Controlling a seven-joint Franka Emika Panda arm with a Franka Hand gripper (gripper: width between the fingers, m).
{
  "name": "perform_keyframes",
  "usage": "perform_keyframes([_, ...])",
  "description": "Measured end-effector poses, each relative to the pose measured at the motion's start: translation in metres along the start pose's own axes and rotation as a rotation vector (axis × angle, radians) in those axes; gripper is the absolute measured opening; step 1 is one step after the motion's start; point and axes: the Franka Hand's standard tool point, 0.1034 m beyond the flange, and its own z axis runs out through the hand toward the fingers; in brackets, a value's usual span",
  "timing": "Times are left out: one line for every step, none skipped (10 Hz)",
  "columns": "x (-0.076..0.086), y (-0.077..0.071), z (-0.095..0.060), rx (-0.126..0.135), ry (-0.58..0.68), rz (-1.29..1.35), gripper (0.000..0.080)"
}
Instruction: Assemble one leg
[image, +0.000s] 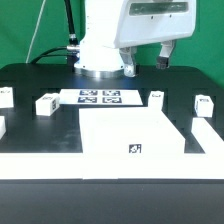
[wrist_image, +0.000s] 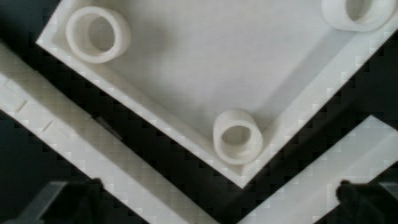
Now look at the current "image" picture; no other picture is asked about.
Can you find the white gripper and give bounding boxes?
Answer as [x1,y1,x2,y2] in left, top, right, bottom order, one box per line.
[113,0,196,77]

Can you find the white square table top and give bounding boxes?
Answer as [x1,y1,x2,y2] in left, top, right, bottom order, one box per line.
[79,107,185,156]

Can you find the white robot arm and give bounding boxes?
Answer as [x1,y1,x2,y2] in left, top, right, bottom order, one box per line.
[74,0,196,78]

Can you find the white base tag plate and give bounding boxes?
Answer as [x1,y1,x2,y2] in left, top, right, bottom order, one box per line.
[59,89,142,106]

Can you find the white U-shaped obstacle fence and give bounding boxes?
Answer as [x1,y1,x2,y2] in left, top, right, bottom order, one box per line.
[0,116,224,180]

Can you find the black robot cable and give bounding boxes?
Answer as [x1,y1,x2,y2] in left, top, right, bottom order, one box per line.
[30,0,81,65]

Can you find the white thin cable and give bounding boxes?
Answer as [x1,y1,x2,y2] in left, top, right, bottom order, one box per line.
[25,0,47,64]

